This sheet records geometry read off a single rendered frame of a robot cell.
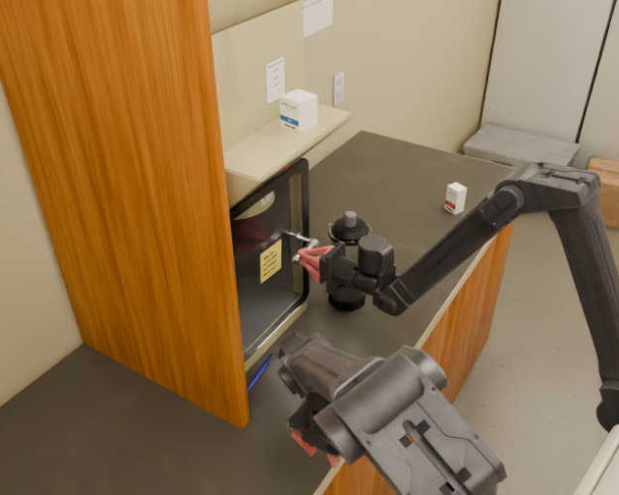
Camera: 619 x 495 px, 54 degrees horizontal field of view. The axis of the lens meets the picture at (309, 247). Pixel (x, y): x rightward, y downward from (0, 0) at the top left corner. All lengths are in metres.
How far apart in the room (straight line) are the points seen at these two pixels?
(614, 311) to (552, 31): 3.12
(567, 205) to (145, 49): 0.63
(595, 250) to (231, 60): 0.65
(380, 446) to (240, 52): 0.76
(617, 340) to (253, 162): 0.64
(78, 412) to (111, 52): 0.80
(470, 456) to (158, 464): 0.91
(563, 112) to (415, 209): 2.25
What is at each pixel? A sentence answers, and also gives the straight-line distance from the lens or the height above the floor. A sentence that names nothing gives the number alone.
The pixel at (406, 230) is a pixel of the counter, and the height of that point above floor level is 0.94.
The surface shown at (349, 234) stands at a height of 1.18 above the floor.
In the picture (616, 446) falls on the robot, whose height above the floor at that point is 1.31.
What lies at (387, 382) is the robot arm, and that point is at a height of 1.62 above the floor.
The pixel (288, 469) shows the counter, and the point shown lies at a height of 0.94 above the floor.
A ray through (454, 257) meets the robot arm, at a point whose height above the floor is 1.37.
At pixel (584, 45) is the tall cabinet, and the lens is 4.00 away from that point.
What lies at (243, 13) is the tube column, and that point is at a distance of 1.09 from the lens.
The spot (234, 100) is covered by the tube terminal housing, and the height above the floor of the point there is 1.59.
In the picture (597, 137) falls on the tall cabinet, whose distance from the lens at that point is 4.15.
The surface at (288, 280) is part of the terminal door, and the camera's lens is 1.43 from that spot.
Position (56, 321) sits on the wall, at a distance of 1.57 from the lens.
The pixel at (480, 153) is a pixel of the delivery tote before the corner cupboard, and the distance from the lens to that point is 3.88.
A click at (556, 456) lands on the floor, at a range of 2.62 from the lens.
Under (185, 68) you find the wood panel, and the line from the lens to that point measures 0.90.
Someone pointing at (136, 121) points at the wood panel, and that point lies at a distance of 1.02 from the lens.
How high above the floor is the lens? 2.00
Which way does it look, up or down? 36 degrees down
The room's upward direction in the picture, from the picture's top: 1 degrees counter-clockwise
